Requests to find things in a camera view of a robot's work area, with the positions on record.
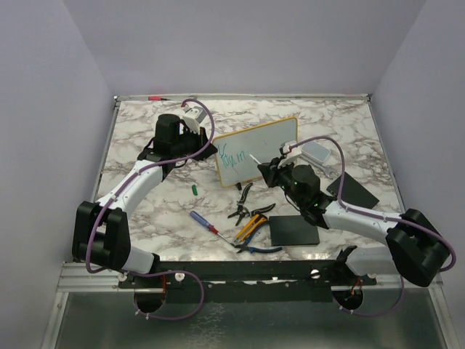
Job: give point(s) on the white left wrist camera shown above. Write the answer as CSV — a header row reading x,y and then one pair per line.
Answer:
x,y
192,117

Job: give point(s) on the white square box device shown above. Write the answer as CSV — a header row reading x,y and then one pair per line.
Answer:
x,y
315,153

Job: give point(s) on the black rectangular pad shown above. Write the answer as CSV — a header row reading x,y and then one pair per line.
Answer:
x,y
292,230

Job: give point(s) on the blue red screwdriver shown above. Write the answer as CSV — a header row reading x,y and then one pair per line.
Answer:
x,y
208,226

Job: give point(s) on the yellow framed whiteboard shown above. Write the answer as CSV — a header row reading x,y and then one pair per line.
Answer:
x,y
233,162

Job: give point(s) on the red marker at rail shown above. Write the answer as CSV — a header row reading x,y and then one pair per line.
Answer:
x,y
157,98

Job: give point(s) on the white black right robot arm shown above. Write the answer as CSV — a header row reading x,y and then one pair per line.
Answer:
x,y
409,244

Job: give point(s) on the black cutting pliers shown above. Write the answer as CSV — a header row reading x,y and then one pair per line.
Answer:
x,y
242,212

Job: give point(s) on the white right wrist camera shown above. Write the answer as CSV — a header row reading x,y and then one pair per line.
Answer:
x,y
290,152

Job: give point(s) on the silver open-end wrench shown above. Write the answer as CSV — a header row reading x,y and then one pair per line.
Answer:
x,y
327,171

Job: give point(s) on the yellow black utility knife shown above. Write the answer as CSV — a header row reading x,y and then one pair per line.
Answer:
x,y
255,222

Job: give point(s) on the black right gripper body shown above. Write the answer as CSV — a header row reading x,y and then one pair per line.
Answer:
x,y
281,176

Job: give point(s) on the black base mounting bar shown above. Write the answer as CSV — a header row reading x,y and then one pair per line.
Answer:
x,y
242,281

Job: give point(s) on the green whiteboard marker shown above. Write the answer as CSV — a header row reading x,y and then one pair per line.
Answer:
x,y
255,159

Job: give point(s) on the blue handled pliers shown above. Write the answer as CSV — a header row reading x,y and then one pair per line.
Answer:
x,y
245,247

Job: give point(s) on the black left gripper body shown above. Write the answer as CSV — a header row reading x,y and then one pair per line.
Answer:
x,y
189,143

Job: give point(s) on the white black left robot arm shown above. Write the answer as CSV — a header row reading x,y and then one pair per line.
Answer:
x,y
101,234

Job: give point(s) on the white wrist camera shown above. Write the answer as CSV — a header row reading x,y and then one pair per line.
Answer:
x,y
290,152
192,117

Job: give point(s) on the black square pad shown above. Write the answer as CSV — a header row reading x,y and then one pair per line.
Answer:
x,y
355,194

